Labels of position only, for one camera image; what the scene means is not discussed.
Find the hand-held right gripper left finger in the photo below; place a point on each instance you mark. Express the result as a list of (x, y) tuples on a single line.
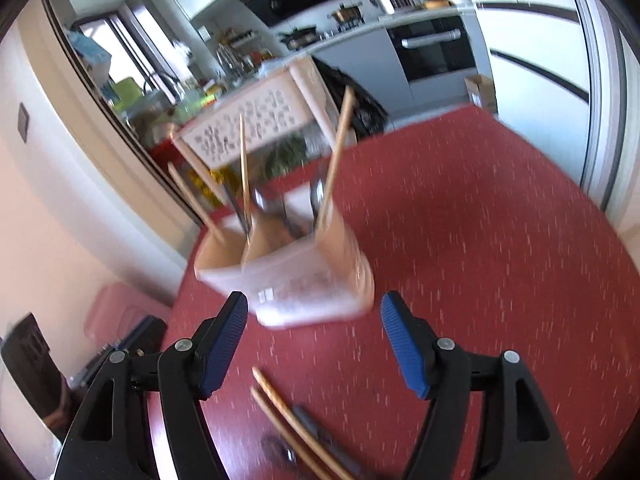
[(225, 345)]

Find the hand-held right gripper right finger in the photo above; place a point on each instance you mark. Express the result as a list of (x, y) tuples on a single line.
[(405, 350)]

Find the white plastic utensil holder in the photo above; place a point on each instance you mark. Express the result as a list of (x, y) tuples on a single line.
[(300, 280)]

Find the pink plastic stools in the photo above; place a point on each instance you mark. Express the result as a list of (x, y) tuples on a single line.
[(120, 305)]

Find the yellow oil bottle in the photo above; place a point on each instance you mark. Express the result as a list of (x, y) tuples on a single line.
[(220, 182)]

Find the white flower-pattern basket cart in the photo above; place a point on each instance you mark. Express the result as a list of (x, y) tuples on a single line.
[(260, 120)]

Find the black cloth bag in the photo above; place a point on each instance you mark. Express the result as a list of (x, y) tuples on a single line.
[(360, 100)]

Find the cardboard box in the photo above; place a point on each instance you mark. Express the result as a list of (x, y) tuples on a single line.
[(480, 92)]

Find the spice rack with bottles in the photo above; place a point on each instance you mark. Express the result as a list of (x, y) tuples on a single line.
[(240, 55)]

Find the black built-in oven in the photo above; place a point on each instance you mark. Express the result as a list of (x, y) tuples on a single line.
[(430, 55)]

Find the black wok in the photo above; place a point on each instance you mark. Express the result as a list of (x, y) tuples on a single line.
[(300, 37)]

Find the blue carton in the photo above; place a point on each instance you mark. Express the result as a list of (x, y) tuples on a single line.
[(90, 47)]

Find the white refrigerator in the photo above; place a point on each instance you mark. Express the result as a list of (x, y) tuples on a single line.
[(525, 35)]

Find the steel cooking pot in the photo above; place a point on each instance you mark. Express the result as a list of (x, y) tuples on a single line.
[(346, 14)]

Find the wooden steamer tray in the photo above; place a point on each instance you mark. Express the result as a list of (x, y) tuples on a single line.
[(437, 2)]

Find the grey wall switch panel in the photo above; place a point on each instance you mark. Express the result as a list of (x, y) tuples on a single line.
[(24, 122)]

